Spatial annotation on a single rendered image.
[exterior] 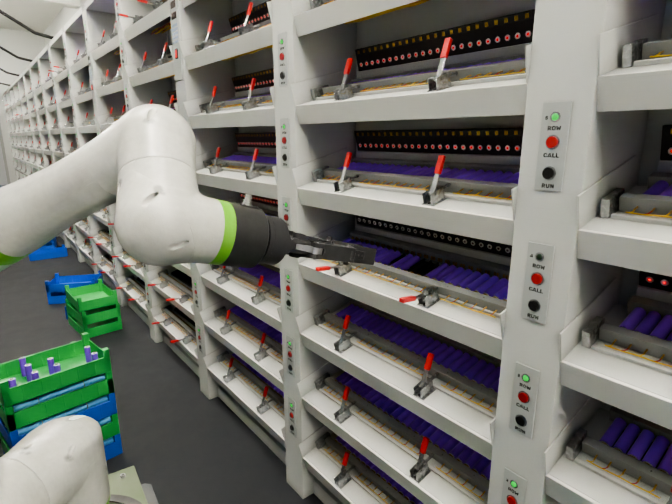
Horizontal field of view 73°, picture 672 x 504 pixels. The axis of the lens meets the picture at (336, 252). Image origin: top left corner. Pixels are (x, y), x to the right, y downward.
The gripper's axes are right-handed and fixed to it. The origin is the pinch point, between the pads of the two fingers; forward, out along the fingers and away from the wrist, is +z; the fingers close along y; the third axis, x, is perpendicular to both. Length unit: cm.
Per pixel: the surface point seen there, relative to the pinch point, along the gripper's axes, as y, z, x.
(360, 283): 13.5, 16.6, 8.0
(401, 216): 1.4, 11.8, -8.4
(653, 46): -36, 11, -36
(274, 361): 59, 30, 45
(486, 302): -16.4, 19.4, 3.8
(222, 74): 108, 15, -49
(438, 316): -9.6, 15.8, 8.6
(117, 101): 248, 13, -46
